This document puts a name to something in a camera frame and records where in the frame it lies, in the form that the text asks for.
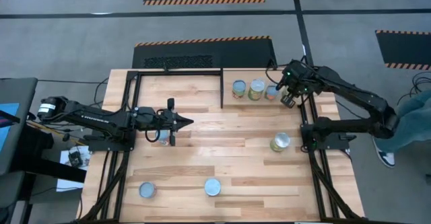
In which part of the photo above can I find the pears label tin can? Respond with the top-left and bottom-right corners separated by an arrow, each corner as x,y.
269,133 -> 292,153
204,178 -> 222,197

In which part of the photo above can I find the yellow cable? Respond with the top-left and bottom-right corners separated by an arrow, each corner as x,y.
26,121 -> 88,147

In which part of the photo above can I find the green and red tin can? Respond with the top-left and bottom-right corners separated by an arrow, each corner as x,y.
232,79 -> 247,100

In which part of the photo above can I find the small black device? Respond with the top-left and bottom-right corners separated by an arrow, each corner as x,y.
68,151 -> 84,167

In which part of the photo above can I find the pink label tin can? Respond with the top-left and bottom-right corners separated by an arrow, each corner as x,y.
155,129 -> 172,147

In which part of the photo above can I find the black desk stand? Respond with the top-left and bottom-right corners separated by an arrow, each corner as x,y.
20,124 -> 87,184

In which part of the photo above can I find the blue screen tablet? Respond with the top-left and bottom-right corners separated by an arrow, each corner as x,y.
0,102 -> 20,153

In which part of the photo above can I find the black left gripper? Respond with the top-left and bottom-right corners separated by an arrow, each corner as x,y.
132,98 -> 195,147

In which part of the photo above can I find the black cable coil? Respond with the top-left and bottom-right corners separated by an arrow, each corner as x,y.
397,71 -> 431,106

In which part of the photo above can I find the black cable loop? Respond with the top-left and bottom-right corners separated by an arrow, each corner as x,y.
265,58 -> 280,82

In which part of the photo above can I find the green Orange-labelled tin can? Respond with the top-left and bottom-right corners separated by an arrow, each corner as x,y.
247,78 -> 266,102

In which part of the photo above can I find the grey desk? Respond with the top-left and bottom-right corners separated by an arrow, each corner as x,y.
0,77 -> 38,176

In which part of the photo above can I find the grey chair seat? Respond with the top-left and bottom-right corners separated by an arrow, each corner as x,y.
0,170 -> 26,224

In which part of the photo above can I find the green label tin can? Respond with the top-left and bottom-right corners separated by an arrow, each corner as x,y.
139,181 -> 158,199

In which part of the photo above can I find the black metal table frame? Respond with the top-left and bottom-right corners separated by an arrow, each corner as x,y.
79,68 -> 363,224

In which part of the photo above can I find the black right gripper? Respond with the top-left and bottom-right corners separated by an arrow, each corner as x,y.
278,59 -> 319,109

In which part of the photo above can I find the black floor cable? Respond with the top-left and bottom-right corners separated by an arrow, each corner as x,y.
33,77 -> 114,133

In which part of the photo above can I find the white paper sheet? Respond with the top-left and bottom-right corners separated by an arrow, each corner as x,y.
56,145 -> 92,193

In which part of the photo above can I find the person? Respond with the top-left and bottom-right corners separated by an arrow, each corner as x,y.
372,89 -> 431,169

